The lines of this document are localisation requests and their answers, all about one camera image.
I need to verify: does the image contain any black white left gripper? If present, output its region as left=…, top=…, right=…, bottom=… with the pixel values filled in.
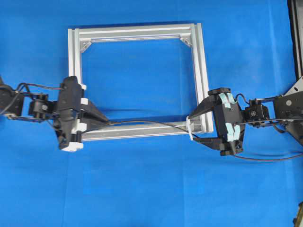
left=51, top=82, right=112, bottom=152

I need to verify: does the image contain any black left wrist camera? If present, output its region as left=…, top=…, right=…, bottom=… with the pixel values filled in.
left=53, top=76, right=82, bottom=149

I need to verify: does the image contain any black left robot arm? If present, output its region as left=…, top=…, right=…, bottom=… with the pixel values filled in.
left=0, top=76, right=111, bottom=152

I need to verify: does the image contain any thin black wire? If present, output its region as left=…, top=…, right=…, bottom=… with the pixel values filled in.
left=107, top=120, right=303, bottom=163

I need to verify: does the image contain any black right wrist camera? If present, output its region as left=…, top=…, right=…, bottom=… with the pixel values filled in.
left=214, top=93, right=243, bottom=142

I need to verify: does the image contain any dark object bottom right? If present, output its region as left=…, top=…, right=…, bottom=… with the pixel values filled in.
left=293, top=202, right=303, bottom=227

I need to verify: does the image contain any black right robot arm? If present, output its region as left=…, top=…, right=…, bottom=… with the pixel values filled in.
left=186, top=87, right=303, bottom=156

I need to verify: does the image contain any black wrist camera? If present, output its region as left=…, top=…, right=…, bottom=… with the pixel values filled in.
left=53, top=76, right=82, bottom=149
left=214, top=93, right=243, bottom=142

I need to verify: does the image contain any black metal stand right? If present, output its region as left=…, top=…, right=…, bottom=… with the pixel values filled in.
left=283, top=0, right=303, bottom=96

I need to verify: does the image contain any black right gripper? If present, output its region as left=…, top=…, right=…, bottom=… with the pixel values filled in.
left=188, top=87, right=245, bottom=156

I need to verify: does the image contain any aluminium extrusion square frame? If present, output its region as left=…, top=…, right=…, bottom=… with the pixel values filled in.
left=68, top=23, right=209, bottom=141

